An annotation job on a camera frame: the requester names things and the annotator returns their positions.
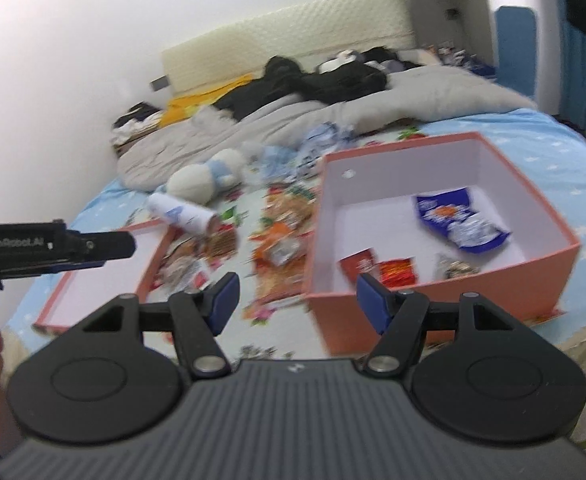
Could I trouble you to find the pile of clothes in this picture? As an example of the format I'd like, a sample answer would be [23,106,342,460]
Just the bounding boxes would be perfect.
[112,102,166,148]

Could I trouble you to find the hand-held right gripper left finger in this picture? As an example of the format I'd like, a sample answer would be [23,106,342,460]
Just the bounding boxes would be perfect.
[75,271,242,378]

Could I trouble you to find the blue chair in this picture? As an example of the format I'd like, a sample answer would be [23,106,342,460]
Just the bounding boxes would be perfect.
[493,6,538,103]

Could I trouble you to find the yellow pillow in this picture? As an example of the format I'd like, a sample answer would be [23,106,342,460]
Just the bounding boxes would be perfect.
[155,74,254,128]

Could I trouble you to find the red white snack packet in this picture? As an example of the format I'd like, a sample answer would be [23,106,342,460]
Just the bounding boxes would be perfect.
[158,240,212,291]

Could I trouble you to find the white spray bottle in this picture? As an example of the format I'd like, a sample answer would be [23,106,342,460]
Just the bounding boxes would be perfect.
[145,191,218,236]

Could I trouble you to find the white blue plush toy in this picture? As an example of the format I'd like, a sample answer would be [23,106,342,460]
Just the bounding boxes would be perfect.
[165,147,254,206]

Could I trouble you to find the red orange snack packet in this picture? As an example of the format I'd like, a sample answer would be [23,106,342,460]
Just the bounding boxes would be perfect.
[265,185,320,233]

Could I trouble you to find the grey duvet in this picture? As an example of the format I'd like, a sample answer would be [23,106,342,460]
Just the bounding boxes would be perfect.
[118,65,538,193]

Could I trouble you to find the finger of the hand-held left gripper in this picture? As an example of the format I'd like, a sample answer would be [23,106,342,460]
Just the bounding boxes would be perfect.
[63,232,137,276]

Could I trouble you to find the pink cardboard box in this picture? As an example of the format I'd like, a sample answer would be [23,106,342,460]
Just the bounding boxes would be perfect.
[303,131,581,356]

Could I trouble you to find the blue snack packet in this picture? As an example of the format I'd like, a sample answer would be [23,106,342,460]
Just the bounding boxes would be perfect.
[413,187,512,256]

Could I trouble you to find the cream padded headboard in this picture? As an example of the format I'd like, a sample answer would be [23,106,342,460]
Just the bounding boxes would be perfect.
[160,0,416,101]

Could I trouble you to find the dark red snack packet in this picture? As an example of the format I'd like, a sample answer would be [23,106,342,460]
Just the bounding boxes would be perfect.
[339,248,378,282]

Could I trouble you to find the brown small snack packet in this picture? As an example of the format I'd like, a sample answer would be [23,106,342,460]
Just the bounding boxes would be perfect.
[434,254,481,281]

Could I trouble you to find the pink box lid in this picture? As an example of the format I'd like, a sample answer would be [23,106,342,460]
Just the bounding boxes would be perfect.
[33,219,174,332]

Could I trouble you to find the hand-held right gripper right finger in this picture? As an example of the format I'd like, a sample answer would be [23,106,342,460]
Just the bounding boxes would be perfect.
[356,274,528,378]

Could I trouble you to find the clear brown snack packet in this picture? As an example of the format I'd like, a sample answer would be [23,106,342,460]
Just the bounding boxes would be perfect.
[200,225,240,261]

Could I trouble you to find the crumpled blue white plastic bag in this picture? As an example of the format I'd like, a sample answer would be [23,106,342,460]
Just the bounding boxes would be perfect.
[253,122,358,186]

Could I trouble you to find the black clothes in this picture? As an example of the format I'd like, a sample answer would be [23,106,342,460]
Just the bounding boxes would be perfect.
[213,47,424,121]

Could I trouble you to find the red yellow snack packet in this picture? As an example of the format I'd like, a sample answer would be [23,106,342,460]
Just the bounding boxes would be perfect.
[377,256,420,288]

